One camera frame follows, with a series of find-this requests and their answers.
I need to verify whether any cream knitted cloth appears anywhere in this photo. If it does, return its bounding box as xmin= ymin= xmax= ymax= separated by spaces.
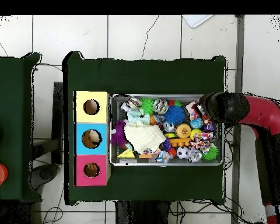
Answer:
xmin=124 ymin=121 xmax=167 ymax=155

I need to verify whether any wooden box with three holes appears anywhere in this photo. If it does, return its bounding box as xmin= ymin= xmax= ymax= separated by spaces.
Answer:
xmin=73 ymin=90 xmax=111 ymax=187

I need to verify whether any shallow wire mesh bin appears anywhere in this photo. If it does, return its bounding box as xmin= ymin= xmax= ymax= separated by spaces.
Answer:
xmin=108 ymin=94 xmax=225 ymax=167

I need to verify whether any grey rounded base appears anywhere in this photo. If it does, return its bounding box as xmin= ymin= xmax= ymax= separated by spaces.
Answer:
xmin=29 ymin=163 xmax=60 ymax=191

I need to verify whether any green spiky rubber ball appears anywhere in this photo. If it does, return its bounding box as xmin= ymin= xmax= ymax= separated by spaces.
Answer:
xmin=139 ymin=97 xmax=156 ymax=115
xmin=201 ymin=145 xmax=219 ymax=161

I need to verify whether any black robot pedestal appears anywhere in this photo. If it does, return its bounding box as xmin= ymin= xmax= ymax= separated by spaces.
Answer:
xmin=115 ymin=200 xmax=171 ymax=224

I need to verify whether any yellow cheese wedge toy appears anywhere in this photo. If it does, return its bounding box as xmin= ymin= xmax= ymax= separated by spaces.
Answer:
xmin=116 ymin=149 xmax=135 ymax=159

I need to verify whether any black upright panel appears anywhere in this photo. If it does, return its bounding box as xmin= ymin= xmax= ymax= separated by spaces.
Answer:
xmin=51 ymin=81 xmax=64 ymax=165

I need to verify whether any brown teddy plush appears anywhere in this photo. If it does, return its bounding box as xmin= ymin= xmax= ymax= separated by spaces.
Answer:
xmin=85 ymin=163 xmax=99 ymax=174

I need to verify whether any mint knitted cloth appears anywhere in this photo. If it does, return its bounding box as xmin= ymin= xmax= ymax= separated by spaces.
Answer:
xmin=126 ymin=109 xmax=151 ymax=125

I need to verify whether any small tiger plush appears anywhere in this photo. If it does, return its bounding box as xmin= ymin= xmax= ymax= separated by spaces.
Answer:
xmin=201 ymin=113 xmax=212 ymax=125

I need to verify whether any crushed silver drink can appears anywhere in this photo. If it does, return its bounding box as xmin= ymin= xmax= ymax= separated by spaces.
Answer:
xmin=153 ymin=98 xmax=169 ymax=115
xmin=124 ymin=97 xmax=142 ymax=111

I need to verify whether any large blue spiky ball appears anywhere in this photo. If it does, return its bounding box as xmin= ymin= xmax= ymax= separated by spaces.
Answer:
xmin=163 ymin=105 xmax=186 ymax=125

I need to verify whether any dark green tablecloth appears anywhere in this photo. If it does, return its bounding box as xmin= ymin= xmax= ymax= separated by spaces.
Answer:
xmin=62 ymin=51 xmax=226 ymax=206
xmin=0 ymin=52 xmax=43 ymax=202

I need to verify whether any white tray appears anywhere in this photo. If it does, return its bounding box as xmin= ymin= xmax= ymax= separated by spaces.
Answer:
xmin=182 ymin=15 xmax=214 ymax=29

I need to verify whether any purple spiky toy creature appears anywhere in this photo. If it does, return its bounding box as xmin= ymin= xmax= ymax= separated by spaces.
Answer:
xmin=110 ymin=120 xmax=129 ymax=146

